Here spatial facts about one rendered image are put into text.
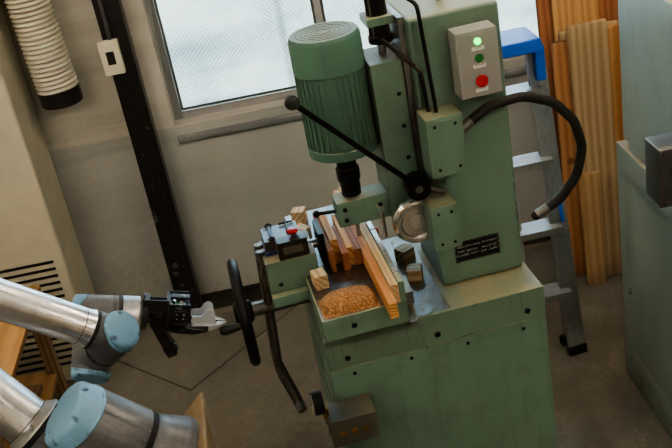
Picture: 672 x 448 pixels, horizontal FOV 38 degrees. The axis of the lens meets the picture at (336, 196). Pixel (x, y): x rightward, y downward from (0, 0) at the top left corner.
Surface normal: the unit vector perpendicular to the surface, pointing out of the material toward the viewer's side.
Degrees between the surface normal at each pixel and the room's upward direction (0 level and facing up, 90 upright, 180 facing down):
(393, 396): 90
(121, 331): 56
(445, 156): 90
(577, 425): 0
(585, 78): 87
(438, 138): 90
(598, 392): 0
